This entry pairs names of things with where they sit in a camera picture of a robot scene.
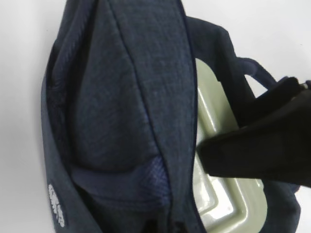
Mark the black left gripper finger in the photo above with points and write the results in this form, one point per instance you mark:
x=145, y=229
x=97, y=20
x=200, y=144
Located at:
x=276, y=147

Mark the dark blue lunch bag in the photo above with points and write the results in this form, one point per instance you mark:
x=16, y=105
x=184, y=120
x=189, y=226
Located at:
x=119, y=111

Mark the green lidded glass container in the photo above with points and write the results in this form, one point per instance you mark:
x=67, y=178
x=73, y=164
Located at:
x=224, y=204

